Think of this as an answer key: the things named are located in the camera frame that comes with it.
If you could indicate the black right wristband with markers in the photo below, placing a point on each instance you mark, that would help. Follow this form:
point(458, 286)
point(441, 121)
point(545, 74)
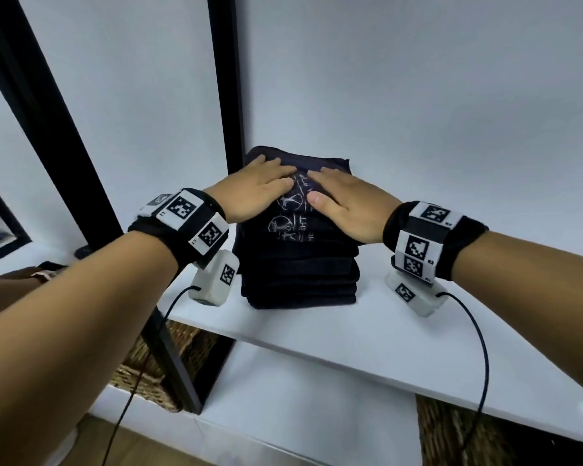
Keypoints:
point(425, 237)

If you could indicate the person's right forearm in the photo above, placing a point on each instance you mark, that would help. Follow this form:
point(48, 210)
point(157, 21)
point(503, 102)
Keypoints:
point(534, 291)

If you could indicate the stack of dark folded clothes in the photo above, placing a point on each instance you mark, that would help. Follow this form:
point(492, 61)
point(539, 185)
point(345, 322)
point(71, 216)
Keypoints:
point(301, 281)

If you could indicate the woven wicker basket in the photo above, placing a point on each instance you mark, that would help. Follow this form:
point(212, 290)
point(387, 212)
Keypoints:
point(466, 436)
point(184, 344)

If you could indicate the person's left hand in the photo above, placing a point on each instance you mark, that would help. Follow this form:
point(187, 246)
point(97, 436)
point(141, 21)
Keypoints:
point(245, 191)

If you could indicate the black left wristband with markers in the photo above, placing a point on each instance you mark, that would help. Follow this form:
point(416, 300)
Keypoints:
point(184, 223)

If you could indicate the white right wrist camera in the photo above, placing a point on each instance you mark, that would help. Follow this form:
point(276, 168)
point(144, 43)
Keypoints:
point(418, 298)

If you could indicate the slanted black frame post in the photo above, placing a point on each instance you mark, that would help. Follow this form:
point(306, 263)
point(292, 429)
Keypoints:
point(53, 140)

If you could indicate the upright black frame post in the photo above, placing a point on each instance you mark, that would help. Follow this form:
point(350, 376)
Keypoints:
point(226, 92)

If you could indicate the person's left middle finger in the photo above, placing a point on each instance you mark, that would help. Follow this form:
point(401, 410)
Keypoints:
point(282, 171)

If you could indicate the person's left little finger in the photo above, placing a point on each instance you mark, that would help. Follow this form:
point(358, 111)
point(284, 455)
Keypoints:
point(253, 163)

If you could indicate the person's right thumb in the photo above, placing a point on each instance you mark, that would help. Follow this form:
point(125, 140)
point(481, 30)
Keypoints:
point(322, 199)

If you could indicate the person's left forearm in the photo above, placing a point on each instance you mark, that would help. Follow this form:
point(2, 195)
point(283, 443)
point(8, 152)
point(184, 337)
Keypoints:
point(63, 334)

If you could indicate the person's right hand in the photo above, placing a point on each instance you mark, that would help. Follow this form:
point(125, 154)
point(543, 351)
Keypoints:
point(354, 208)

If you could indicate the black wristband with markers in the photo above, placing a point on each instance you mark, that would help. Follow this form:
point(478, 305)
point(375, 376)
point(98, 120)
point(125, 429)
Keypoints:
point(425, 237)
point(184, 223)

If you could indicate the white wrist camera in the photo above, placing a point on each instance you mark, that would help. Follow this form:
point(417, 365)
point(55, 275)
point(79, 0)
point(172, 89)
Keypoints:
point(418, 298)
point(213, 281)

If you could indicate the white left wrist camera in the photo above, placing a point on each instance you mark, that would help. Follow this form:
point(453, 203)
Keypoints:
point(213, 281)

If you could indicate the dark printed shirt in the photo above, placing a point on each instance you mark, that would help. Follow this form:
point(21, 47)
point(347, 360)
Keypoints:
point(296, 225)

